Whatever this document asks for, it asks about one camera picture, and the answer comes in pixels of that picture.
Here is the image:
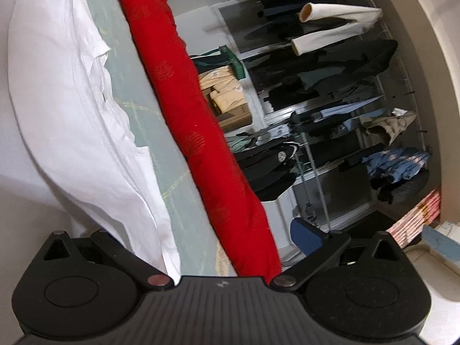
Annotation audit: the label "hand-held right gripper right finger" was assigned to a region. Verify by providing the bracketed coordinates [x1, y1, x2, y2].
[269, 217, 407, 290]

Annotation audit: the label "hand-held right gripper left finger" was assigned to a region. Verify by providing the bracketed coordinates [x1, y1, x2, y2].
[43, 229, 174, 289]

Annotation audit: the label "white printed t-shirt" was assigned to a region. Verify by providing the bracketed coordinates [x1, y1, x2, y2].
[7, 0, 182, 285]

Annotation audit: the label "black hanging clothes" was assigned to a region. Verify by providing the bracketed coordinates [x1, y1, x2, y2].
[247, 39, 400, 109]

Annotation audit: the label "cream hanging clothes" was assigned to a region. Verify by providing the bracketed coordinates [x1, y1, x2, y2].
[197, 66, 249, 116]

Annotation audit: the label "rack of hanging clothes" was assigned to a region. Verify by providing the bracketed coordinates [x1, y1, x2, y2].
[215, 0, 425, 231]

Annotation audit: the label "black jacket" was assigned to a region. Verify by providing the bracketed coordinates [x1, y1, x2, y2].
[235, 141, 301, 202]

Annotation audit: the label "teal hanging garment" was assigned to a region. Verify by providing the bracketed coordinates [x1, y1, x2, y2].
[226, 129, 267, 156]

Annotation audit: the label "blue patterned garment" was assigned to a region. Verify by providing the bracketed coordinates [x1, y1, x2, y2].
[360, 147, 431, 185]

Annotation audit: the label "light blue shirt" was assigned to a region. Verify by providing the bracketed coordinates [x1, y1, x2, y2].
[315, 96, 389, 131]

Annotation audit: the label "khaki jacket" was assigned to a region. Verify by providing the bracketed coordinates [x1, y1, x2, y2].
[359, 109, 418, 145]

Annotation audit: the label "cardboard box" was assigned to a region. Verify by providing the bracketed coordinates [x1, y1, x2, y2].
[202, 83, 253, 132]

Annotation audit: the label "red quilt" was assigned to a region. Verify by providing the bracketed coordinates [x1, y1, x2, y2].
[113, 0, 283, 278]

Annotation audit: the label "green bag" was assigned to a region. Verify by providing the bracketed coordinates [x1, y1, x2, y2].
[190, 44, 247, 80]

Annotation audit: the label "cream white sweater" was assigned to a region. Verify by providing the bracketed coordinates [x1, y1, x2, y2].
[290, 2, 384, 57]

